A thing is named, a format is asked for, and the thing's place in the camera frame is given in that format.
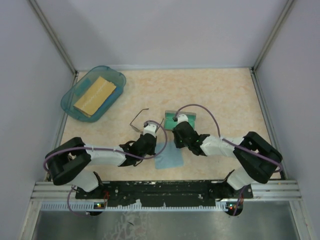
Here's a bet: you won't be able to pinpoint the shiny metal front panel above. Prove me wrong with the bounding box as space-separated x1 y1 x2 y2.
32 202 299 240

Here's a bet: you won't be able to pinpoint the aluminium frame post right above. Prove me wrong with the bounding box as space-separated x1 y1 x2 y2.
251 0 296 74

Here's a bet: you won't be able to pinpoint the light blue cleaning cloth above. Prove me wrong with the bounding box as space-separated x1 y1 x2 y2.
154 141 184 170

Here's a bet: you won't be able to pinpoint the grey glasses case green lining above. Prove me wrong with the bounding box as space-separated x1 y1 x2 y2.
164 110 197 131

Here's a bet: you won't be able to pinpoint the aluminium frame post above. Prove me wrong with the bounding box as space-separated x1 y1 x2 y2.
251 0 296 74
27 0 78 75

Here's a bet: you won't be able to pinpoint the aluminium front rail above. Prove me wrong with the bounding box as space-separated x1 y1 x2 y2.
31 179 302 201

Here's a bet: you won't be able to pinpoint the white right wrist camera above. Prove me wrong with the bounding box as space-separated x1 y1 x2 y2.
172 114 189 125

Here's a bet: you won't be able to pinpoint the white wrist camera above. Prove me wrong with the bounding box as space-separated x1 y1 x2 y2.
142 121 158 137
172 114 189 125

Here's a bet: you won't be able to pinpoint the white slotted cable duct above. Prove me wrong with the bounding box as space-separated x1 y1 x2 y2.
40 201 237 212

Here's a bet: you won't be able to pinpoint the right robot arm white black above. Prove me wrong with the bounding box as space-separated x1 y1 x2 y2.
172 121 283 200

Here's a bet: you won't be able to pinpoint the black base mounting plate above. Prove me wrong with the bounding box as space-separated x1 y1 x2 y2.
75 180 241 208

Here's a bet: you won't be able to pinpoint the teal plastic bin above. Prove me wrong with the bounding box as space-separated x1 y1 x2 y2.
60 65 127 123

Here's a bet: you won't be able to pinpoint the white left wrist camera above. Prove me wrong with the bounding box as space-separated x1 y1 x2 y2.
142 121 158 137

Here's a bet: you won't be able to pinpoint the black aviator sunglasses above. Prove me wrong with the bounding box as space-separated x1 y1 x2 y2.
129 107 165 133

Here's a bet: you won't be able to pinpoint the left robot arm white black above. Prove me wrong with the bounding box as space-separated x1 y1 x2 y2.
44 133 157 199

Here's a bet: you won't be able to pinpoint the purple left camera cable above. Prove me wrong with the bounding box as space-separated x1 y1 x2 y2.
43 119 168 176

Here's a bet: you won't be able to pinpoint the aluminium frame post left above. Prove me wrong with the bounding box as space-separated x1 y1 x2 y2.
27 0 78 75

